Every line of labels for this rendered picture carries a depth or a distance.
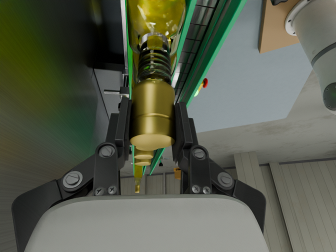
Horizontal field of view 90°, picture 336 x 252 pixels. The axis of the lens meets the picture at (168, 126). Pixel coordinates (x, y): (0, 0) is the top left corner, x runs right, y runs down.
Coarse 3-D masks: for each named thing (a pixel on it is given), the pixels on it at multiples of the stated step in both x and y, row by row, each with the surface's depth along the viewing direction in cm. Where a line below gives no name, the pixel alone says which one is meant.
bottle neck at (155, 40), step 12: (144, 36) 15; (156, 36) 15; (144, 48) 15; (156, 48) 14; (168, 48) 16; (144, 60) 14; (156, 60) 14; (168, 60) 15; (144, 72) 13; (156, 72) 13; (168, 72) 14
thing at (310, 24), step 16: (304, 0) 42; (320, 0) 41; (288, 16) 46; (304, 16) 43; (320, 16) 40; (288, 32) 50; (304, 32) 42; (320, 32) 39; (304, 48) 43; (320, 48) 38
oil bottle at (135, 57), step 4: (132, 52) 20; (176, 52) 22; (132, 56) 20; (136, 56) 20; (172, 56) 21; (176, 56) 21; (132, 60) 21; (136, 60) 20; (172, 60) 21; (176, 60) 22; (132, 64) 21; (136, 64) 20; (172, 64) 21; (132, 68) 22; (136, 68) 20; (172, 68) 21; (132, 72) 23; (136, 72) 21; (172, 72) 21; (132, 76) 23; (136, 76) 21; (136, 80) 22
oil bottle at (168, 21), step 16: (128, 0) 15; (144, 0) 15; (160, 0) 15; (176, 0) 15; (128, 16) 15; (144, 16) 15; (160, 16) 15; (176, 16) 15; (128, 32) 17; (144, 32) 15; (160, 32) 15; (176, 32) 16; (176, 48) 18
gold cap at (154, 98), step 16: (144, 80) 13; (160, 80) 13; (144, 96) 12; (160, 96) 12; (144, 112) 11; (160, 112) 12; (144, 128) 11; (160, 128) 11; (144, 144) 13; (160, 144) 13
